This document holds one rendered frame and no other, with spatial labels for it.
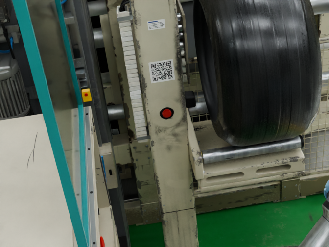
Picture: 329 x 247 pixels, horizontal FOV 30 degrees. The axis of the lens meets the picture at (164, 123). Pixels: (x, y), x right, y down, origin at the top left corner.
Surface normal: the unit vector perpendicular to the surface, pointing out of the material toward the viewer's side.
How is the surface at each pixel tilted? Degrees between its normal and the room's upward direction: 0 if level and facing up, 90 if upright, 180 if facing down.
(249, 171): 90
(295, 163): 90
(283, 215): 0
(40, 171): 0
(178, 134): 90
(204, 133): 0
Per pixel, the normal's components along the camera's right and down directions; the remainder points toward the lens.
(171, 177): 0.13, 0.58
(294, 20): 0.03, -0.16
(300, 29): 0.30, -0.11
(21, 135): -0.10, -0.80
